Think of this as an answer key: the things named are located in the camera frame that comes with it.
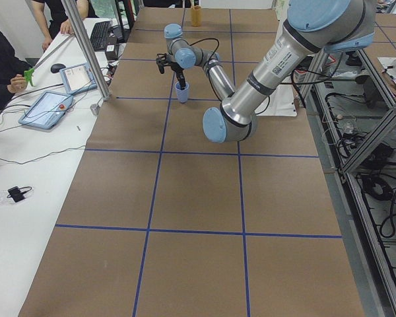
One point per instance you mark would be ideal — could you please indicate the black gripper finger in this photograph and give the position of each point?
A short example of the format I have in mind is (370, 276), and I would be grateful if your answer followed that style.
(181, 81)

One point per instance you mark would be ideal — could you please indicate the green handled tool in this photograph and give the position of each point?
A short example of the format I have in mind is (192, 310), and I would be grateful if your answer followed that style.
(28, 75)

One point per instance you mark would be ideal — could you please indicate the black computer mouse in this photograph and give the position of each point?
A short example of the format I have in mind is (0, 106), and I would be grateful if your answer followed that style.
(55, 68)

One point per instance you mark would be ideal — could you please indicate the aluminium extrusion table frame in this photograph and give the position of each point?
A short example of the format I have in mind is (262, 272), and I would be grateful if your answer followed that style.
(353, 101)

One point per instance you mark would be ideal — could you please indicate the aluminium frame post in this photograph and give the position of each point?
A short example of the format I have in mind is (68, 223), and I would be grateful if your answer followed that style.
(77, 24)

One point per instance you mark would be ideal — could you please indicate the seated person's hand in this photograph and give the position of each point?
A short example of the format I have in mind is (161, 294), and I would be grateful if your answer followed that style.
(17, 84)

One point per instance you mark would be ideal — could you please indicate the black keyboard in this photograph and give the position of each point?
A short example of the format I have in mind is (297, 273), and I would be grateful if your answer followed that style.
(99, 35)

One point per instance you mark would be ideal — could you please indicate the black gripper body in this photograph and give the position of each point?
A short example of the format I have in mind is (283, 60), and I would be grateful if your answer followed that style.
(177, 69)

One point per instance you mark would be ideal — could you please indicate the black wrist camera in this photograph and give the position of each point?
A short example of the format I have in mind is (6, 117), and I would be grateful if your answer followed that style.
(162, 62)

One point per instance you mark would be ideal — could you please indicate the small black device with cable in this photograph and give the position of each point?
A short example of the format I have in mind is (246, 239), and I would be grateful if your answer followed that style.
(17, 194)

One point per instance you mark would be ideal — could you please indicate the standing person in black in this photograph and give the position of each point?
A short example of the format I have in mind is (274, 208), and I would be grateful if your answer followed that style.
(59, 22)

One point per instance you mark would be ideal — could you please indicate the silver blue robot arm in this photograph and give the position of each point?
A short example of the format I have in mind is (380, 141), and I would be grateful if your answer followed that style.
(310, 26)

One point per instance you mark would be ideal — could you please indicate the blue teach pendant tablet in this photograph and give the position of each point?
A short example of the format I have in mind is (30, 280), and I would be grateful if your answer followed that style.
(46, 112)

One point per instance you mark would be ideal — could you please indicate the light blue plastic cup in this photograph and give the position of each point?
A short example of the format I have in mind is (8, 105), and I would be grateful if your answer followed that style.
(182, 94)

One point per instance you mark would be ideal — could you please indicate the tan cylindrical cup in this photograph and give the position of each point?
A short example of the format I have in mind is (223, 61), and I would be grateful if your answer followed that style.
(196, 18)

